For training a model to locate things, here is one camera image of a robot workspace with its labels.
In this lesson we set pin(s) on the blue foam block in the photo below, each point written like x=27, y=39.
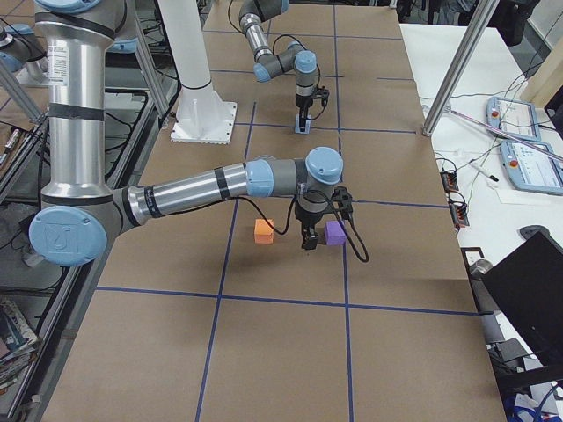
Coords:
x=302, y=131

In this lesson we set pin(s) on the purple foam block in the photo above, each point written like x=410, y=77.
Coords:
x=334, y=234

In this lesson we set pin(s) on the orange foam block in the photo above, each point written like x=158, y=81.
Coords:
x=263, y=231

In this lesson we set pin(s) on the lower orange connector box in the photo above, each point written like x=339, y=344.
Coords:
x=459, y=214

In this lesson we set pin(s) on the orange connector box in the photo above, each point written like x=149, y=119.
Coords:
x=459, y=214
x=449, y=181

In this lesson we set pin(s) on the upper orange connector box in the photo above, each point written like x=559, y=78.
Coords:
x=449, y=181

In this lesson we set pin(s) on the black marker pen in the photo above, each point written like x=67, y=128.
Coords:
x=480, y=169

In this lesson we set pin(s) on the upper teach pendant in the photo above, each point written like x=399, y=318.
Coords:
x=515, y=117

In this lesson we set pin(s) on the teach pendant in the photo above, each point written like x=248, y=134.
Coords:
x=530, y=170
x=515, y=117

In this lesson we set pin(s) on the black laptop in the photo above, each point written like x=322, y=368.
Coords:
x=527, y=287

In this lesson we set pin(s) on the lower teach pendant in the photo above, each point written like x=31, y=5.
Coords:
x=530, y=170

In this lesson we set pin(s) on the stack of magazines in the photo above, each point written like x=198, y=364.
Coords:
x=18, y=342

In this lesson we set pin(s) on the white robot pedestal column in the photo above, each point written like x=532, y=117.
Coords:
x=201, y=115

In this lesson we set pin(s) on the aluminium frame post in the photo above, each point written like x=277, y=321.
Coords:
x=477, y=25

